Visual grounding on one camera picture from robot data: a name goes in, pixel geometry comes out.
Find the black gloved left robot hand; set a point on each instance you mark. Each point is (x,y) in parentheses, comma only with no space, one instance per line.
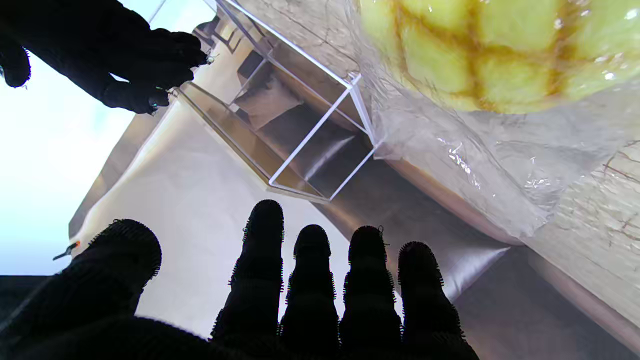
(100,280)

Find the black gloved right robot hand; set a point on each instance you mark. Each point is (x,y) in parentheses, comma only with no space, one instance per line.
(100,45)

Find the yellow pineapple bun bread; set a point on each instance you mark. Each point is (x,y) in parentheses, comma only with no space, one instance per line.
(500,45)

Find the clear plastic bread bag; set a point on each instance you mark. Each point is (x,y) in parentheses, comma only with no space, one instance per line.
(500,160)

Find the small wooden table white frame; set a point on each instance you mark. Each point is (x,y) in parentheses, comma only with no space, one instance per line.
(361,107)

